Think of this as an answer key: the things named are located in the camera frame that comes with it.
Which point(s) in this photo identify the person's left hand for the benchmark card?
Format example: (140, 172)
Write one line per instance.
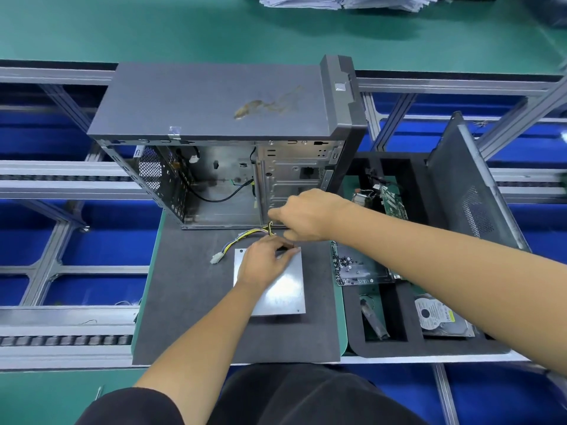
(266, 261)

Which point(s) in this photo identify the person's right hand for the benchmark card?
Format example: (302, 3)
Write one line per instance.
(306, 217)

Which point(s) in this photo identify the silver optical drive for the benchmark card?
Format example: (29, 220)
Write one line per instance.
(288, 294)

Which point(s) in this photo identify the person's left forearm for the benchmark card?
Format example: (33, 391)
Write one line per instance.
(199, 354)

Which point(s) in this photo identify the person's right forearm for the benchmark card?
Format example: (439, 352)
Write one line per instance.
(461, 270)

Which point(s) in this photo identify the person's black trousers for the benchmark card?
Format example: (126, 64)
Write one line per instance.
(310, 398)

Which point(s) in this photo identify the person's black shirt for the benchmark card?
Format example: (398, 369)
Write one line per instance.
(124, 410)

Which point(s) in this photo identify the processor cooler with fan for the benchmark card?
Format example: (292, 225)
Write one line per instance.
(361, 197)

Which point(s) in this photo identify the clear plastic tray with screws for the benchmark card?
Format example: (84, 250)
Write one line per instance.
(359, 265)

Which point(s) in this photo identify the green motherboard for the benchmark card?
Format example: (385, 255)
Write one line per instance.
(394, 203)

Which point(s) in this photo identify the dark grey foam mat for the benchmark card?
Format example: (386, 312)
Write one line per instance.
(182, 296)

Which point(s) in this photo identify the grey computer tower case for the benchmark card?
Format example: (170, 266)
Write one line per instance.
(213, 101)

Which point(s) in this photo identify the black foam tray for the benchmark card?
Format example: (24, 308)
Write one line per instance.
(403, 341)

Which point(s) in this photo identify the silver hard drive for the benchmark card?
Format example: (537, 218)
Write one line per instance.
(443, 317)

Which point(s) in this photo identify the dark grey case side panel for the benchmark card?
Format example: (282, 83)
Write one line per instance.
(478, 190)

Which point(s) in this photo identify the stack of white papers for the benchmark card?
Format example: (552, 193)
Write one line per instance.
(345, 1)

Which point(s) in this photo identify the aluminium conveyor frame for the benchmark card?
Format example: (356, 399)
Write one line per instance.
(53, 186)

